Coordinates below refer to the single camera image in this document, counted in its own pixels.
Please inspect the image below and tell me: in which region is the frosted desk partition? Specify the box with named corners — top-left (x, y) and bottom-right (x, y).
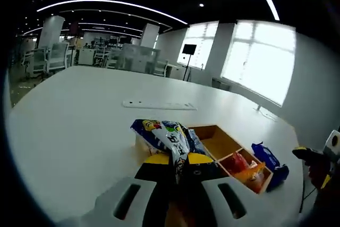
top-left (121, 43), bottom-right (162, 73)

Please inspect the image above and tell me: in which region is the blue cookie pack white print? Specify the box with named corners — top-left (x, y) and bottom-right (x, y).
top-left (251, 141), bottom-right (282, 171)

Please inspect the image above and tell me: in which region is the dark blue cookie pack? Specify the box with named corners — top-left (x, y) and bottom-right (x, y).
top-left (265, 163), bottom-right (290, 192)

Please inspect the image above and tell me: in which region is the black screen on stand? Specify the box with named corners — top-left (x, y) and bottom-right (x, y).
top-left (182, 43), bottom-right (198, 81)

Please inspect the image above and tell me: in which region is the person's left hand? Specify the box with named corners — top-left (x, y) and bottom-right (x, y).
top-left (165, 199), bottom-right (192, 227)

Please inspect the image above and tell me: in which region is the curved ceiling light strip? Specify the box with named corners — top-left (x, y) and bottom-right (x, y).
top-left (36, 0), bottom-right (188, 25)

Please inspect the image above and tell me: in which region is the wide bright window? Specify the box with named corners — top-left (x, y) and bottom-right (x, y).
top-left (222, 19), bottom-right (297, 108)

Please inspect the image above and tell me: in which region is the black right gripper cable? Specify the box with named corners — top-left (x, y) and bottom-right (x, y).
top-left (299, 186), bottom-right (318, 213)

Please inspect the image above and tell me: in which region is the small white desk bracket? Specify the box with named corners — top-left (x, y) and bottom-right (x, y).
top-left (253, 104), bottom-right (277, 121)

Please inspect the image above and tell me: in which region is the wooden divided container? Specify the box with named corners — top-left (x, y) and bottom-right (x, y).
top-left (134, 124), bottom-right (274, 195)

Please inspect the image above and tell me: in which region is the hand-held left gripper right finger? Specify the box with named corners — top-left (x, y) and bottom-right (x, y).
top-left (185, 153), bottom-right (302, 227)

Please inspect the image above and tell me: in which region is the group of white office chairs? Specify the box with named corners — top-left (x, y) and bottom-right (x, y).
top-left (21, 41), bottom-right (171, 79)

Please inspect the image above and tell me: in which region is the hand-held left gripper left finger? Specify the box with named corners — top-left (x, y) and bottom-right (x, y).
top-left (55, 154), bottom-right (176, 227)

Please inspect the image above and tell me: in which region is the pink marshmallow packet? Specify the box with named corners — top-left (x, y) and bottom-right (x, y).
top-left (246, 157), bottom-right (261, 169)
top-left (227, 152), bottom-right (251, 177)

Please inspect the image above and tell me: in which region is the narrow bright window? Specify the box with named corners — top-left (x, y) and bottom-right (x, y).
top-left (177, 21), bottom-right (220, 71)

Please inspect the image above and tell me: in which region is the white cabinet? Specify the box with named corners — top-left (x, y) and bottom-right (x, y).
top-left (78, 47), bottom-right (96, 66)

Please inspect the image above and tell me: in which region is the white table cable cover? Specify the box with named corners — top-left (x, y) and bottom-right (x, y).
top-left (122, 99), bottom-right (198, 111)

